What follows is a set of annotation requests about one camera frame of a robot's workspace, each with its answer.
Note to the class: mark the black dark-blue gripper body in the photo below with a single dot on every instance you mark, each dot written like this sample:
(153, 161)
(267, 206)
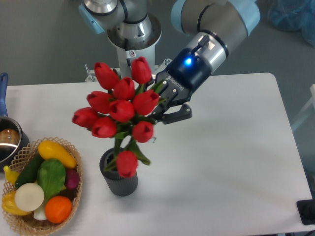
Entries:
(183, 76)

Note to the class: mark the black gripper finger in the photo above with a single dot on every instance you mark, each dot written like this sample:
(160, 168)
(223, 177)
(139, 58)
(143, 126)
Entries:
(183, 113)

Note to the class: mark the red tulip bouquet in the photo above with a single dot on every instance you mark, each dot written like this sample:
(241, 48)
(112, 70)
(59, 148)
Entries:
(121, 113)

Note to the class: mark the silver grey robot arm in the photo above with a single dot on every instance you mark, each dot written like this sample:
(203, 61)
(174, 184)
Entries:
(218, 28)

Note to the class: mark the dark grey ribbed vase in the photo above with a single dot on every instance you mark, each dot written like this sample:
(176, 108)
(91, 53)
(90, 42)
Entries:
(120, 186)

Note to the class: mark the purple red onion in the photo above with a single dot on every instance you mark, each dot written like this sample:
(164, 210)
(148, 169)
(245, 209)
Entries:
(72, 179)

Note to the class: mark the blue plastic bag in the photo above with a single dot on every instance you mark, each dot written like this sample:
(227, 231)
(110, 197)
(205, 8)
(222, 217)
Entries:
(294, 15)

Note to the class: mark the yellow squash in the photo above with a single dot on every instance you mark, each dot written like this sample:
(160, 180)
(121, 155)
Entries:
(52, 150)

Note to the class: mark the green lettuce leaf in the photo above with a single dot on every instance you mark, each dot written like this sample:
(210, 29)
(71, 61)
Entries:
(51, 178)

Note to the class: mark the black device at table edge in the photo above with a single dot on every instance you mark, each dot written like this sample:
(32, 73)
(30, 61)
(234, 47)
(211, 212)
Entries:
(306, 209)

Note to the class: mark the orange fruit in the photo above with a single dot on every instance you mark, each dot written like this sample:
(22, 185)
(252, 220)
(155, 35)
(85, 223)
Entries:
(58, 209)

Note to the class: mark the green cucumber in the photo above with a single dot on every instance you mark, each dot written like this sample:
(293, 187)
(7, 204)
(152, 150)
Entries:
(29, 173)

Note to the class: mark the white round radish slice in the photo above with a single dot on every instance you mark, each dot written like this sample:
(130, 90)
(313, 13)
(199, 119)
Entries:
(29, 197)

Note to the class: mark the woven wicker basket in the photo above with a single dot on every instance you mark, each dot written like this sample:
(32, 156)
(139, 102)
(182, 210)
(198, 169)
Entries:
(27, 225)

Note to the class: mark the yellow bell pepper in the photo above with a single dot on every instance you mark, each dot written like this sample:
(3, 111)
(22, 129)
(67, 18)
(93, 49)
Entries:
(9, 205)

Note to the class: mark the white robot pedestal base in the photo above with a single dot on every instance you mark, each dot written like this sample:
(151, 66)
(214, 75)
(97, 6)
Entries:
(137, 60)

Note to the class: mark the dark saucepan blue handle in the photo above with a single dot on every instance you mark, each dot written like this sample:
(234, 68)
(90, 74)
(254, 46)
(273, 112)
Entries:
(12, 137)

